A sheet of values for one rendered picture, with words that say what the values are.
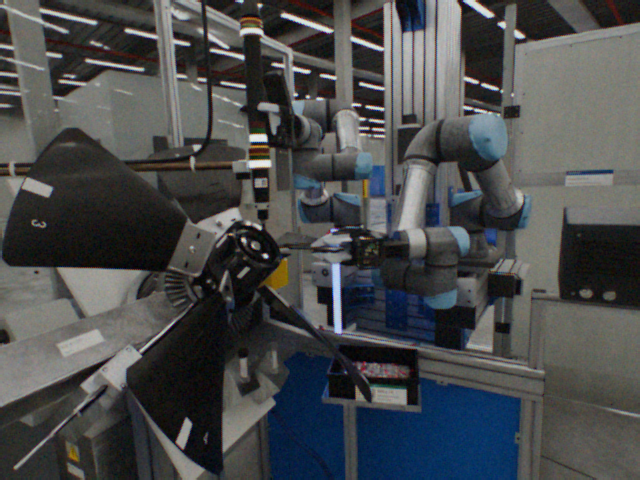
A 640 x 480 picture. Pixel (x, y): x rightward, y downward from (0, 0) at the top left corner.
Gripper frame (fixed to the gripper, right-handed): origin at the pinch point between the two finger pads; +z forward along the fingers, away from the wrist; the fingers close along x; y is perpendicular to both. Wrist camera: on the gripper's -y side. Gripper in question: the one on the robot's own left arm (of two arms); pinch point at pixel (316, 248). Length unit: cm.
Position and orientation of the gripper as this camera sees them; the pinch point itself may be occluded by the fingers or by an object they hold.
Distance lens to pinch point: 89.1
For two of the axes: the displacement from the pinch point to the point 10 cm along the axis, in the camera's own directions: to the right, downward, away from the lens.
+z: -9.9, 0.6, -1.4
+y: 1.6, 2.6, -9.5
